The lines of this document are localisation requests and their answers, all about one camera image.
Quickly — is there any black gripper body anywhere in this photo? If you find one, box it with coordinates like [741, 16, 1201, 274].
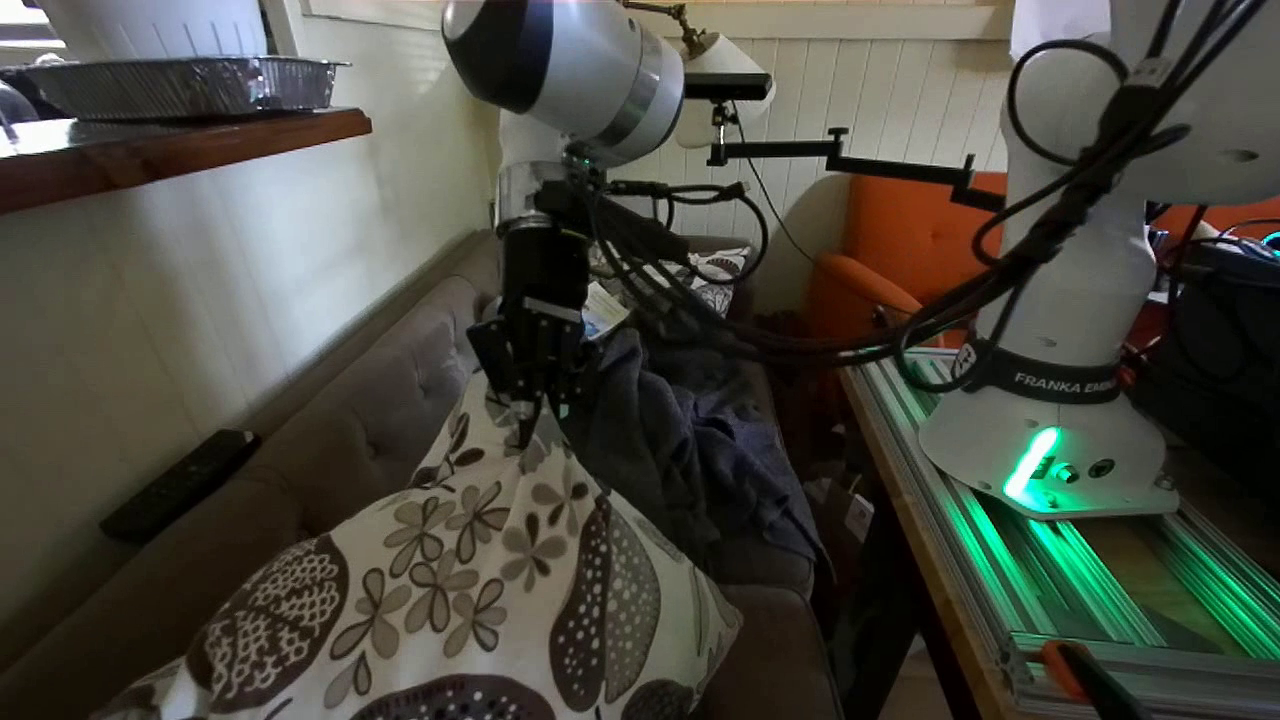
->
[495, 215, 596, 356]

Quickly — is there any white leaf print pillow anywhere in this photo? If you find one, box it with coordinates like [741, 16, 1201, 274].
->
[83, 373, 749, 720]

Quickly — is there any dark crumpled blanket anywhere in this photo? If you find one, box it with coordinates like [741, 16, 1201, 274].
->
[556, 323, 833, 593]

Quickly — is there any grey tufted sofa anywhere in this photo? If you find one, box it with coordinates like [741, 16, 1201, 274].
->
[0, 230, 844, 720]

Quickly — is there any black remote control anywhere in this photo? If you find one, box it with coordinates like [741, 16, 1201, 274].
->
[101, 424, 264, 544]

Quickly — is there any orange armchair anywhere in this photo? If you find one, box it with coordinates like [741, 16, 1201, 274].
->
[803, 166, 1280, 352]

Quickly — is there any aluminium foil pan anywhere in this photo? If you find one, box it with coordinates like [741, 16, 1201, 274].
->
[4, 52, 343, 123]

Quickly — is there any brown wooden shelf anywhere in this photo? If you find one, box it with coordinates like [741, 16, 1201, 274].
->
[0, 106, 378, 215]

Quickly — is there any black bag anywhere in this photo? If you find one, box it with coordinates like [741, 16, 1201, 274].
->
[1134, 235, 1280, 496]

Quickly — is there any black stereo camera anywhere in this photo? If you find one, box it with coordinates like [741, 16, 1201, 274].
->
[685, 68, 775, 113]

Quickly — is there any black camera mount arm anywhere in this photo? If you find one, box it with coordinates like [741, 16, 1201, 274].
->
[706, 103, 1014, 215]

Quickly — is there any aluminium frame robot table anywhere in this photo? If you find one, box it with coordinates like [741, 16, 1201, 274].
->
[835, 344, 1280, 720]

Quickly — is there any orange handled tool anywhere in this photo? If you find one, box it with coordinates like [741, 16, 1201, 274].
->
[1035, 636, 1114, 713]

